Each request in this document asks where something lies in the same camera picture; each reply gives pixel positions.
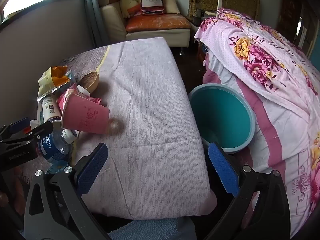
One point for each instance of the pink snack wrapper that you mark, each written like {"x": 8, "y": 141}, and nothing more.
{"x": 61, "y": 98}

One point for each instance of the wooden bowl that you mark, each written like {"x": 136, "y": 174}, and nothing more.
{"x": 88, "y": 82}

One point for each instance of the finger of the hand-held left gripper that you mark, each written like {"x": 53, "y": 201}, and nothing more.
{"x": 20, "y": 124}
{"x": 40, "y": 131}

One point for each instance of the yellow printed pillow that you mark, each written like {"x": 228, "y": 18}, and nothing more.
{"x": 130, "y": 2}

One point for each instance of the blue label water bottle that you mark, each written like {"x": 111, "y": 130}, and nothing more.
{"x": 53, "y": 147}

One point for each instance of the grey padded headboard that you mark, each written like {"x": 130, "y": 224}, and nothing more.
{"x": 37, "y": 42}

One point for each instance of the grey-blue curtain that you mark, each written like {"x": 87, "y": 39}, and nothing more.
{"x": 92, "y": 10}

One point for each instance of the pink and white quilt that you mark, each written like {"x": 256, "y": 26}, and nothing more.
{"x": 287, "y": 167}

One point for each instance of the cream and orange snack bag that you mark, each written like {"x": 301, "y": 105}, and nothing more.
{"x": 47, "y": 85}

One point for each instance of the cream leather sofa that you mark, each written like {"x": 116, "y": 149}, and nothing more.
{"x": 112, "y": 22}

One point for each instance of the teal plastic bin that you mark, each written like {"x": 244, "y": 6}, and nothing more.
{"x": 220, "y": 112}

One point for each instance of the white tube with dark label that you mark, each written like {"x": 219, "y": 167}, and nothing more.
{"x": 48, "y": 107}

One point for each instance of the dark wooden wardrobe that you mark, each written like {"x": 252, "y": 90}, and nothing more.
{"x": 287, "y": 5}

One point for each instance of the falling colourful wrapper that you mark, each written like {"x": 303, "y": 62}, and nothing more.
{"x": 87, "y": 115}

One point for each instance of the cream pillow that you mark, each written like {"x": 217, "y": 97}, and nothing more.
{"x": 172, "y": 5}

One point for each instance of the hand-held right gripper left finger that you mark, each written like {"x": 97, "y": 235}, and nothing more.
{"x": 92, "y": 170}

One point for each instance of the blue towel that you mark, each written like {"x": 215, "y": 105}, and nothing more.
{"x": 155, "y": 230}

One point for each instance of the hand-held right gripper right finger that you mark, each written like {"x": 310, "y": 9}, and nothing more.
{"x": 222, "y": 167}

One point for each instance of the orange seat cushion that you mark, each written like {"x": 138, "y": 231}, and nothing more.
{"x": 157, "y": 22}

